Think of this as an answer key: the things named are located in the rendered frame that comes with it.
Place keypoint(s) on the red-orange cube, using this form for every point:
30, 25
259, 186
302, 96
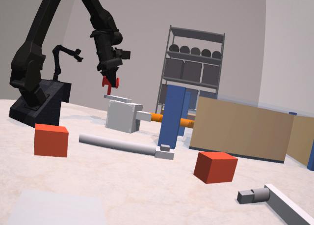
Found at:
50, 140
215, 167

